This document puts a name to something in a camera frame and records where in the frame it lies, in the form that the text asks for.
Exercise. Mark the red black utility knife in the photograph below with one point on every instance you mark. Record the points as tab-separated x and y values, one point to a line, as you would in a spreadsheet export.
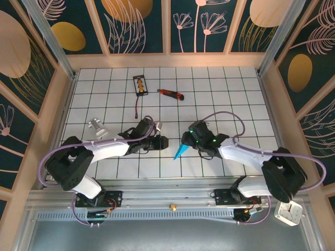
171	94

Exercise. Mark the aluminium front rail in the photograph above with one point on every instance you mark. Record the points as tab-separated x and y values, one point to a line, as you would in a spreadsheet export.
162	194

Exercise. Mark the black battery with red lead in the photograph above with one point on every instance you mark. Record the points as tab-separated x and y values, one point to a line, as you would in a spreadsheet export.
140	86

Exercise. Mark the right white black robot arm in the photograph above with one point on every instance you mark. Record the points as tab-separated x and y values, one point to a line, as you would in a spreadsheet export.
243	157

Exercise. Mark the aluminium frame post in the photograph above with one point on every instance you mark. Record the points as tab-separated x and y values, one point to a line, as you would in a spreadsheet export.
277	39
52	44

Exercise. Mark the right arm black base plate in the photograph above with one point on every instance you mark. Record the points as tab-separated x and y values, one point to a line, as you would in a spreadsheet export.
222	196

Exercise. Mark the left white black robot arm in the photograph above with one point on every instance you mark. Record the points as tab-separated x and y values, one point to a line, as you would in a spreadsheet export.
110	151

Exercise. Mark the brass knob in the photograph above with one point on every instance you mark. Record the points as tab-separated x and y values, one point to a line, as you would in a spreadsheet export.
172	207

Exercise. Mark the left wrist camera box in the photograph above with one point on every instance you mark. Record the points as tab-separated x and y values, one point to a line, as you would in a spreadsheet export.
144	128

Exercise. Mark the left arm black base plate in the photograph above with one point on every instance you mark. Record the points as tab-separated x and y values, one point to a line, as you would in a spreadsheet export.
115	197

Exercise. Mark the blue paper sheet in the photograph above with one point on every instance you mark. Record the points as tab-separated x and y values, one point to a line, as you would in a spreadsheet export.
181	152

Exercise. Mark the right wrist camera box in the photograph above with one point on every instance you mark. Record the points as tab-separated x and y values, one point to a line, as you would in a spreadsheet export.
201	132

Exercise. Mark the white square clock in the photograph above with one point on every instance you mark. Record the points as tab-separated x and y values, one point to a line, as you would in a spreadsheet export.
290	214

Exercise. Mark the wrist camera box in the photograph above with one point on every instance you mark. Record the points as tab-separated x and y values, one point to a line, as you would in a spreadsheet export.
144	128
201	132

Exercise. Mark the small black controller board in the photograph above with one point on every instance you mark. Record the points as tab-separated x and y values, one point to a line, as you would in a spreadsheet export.
97	215
246	213

